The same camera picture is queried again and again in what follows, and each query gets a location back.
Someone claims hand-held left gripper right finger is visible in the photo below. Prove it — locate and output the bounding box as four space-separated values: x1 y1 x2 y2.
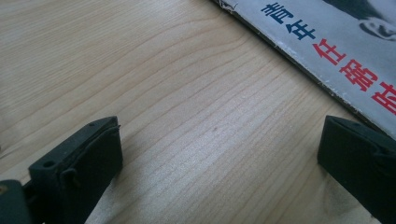
317 114 396 224

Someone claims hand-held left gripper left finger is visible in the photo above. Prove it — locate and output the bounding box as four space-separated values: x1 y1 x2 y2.
22 116 123 224

